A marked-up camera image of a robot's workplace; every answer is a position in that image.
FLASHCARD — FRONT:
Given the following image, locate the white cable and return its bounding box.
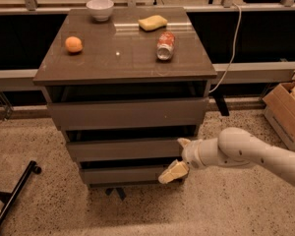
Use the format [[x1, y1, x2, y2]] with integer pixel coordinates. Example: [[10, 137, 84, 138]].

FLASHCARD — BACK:
[[208, 3, 243, 94]]

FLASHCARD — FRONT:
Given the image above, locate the red soda can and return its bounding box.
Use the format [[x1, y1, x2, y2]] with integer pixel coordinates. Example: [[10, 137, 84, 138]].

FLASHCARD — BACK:
[[156, 31, 175, 61]]

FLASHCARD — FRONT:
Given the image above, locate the grey top drawer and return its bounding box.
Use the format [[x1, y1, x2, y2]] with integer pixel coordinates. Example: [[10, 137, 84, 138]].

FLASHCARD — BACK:
[[48, 98, 208, 130]]

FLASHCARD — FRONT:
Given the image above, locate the white bowl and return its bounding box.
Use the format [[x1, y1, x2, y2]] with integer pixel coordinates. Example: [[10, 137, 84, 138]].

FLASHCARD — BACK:
[[87, 0, 114, 22]]

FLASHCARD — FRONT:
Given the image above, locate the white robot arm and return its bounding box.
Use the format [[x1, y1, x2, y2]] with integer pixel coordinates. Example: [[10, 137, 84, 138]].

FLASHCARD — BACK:
[[158, 127, 295, 187]]

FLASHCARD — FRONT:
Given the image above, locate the grey drawer cabinet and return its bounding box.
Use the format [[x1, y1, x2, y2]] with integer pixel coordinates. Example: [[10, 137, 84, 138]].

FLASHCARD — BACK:
[[32, 6, 218, 191]]

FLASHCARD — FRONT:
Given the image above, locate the grey bottom drawer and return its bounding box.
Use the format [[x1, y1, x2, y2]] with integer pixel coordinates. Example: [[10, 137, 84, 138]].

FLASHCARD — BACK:
[[80, 164, 169, 185]]

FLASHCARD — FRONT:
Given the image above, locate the grey drawer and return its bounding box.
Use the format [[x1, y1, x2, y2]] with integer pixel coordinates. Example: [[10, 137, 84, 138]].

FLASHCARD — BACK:
[[66, 138, 182, 161], [48, 98, 208, 130], [80, 164, 169, 185]]

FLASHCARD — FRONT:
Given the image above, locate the cardboard box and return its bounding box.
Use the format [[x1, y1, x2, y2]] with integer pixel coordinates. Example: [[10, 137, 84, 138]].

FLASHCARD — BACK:
[[263, 82, 295, 151]]

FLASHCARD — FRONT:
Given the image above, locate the blue tape cross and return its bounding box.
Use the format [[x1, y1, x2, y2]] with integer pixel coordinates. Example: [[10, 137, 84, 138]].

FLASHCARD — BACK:
[[105, 187, 126, 201]]

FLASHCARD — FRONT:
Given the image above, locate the black chair leg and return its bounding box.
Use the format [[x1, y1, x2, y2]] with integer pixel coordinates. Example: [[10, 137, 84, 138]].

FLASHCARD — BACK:
[[0, 160, 41, 226]]

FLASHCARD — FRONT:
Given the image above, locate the orange fruit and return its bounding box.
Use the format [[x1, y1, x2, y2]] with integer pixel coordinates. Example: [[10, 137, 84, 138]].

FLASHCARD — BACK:
[[65, 36, 83, 53]]

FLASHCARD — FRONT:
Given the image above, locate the grey middle drawer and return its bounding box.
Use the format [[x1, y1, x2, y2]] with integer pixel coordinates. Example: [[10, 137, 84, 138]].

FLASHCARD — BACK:
[[66, 138, 182, 161]]

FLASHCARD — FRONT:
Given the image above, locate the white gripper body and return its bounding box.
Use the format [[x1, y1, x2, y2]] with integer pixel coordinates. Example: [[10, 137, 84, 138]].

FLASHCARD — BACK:
[[181, 140, 207, 170]]

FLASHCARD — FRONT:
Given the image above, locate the yellow sponge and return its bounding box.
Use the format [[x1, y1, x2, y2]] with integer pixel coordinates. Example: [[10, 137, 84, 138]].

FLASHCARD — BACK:
[[138, 15, 168, 31]]

